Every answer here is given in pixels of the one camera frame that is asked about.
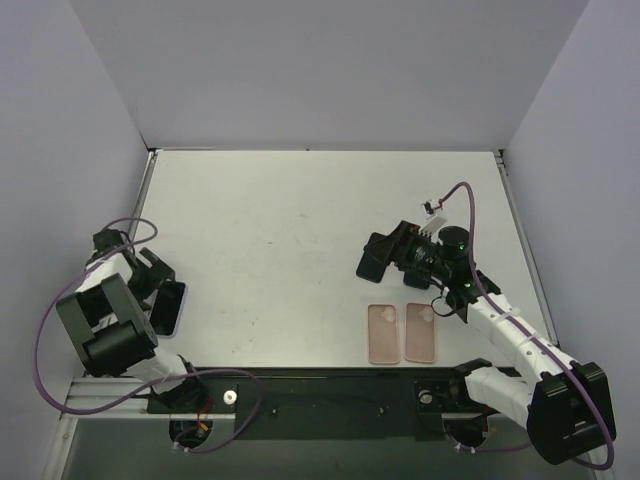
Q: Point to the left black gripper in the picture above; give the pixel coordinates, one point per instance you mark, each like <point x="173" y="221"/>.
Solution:
<point x="151" y="273"/>

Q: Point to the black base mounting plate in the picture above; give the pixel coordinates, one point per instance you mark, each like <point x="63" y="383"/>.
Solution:
<point x="327" y="404"/>

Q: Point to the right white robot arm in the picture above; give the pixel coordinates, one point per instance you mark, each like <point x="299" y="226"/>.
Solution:
<point x="564" y="406"/>

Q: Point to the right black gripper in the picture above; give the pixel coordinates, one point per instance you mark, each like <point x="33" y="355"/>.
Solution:
<point x="403" y="251"/>

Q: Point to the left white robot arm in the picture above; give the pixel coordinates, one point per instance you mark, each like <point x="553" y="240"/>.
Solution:
<point x="116" y="316"/>

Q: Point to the pink phone case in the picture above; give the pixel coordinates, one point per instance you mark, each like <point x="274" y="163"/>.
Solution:
<point x="420" y="334"/>

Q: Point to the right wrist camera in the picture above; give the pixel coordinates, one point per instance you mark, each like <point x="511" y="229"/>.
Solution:
<point x="434" y="218"/>

